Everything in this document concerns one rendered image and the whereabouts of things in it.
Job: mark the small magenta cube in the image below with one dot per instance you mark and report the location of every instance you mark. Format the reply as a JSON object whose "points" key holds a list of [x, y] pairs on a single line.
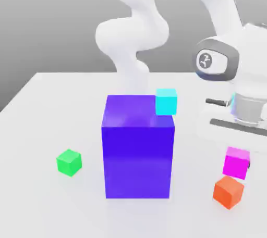
{"points": [[235, 166]]}

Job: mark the small green cube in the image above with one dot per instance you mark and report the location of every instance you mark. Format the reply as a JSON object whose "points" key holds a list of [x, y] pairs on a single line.
{"points": [[68, 163]]}

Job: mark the large purple box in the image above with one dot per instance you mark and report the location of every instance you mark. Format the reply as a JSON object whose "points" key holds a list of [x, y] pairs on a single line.
{"points": [[136, 158]]}

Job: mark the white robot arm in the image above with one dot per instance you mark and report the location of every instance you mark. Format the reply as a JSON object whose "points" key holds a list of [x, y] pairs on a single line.
{"points": [[133, 33]]}

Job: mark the small orange cube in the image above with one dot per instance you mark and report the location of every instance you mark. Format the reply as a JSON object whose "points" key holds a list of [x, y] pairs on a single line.
{"points": [[227, 193]]}

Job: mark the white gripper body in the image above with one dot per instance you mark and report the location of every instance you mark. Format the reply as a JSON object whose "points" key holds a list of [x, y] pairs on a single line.
{"points": [[221, 136]]}

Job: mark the small cyan cube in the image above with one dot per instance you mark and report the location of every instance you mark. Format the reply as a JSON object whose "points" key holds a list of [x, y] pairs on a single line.
{"points": [[165, 102]]}

